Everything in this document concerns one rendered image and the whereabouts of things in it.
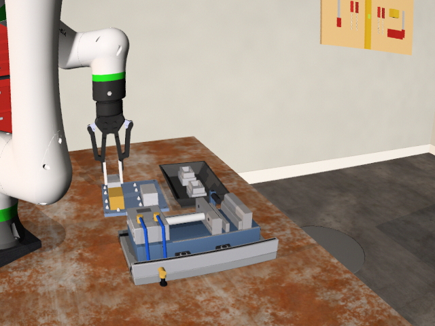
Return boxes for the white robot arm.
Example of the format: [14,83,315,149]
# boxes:
[0,0,129,249]

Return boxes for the orange-yellow rectangular block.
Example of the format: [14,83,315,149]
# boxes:
[108,187,125,210]

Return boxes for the grey metal bar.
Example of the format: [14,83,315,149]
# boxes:
[221,201,243,230]

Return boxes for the grey flat bar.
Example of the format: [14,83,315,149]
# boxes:
[209,203,230,232]

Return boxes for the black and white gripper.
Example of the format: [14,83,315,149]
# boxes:
[87,99,134,185]

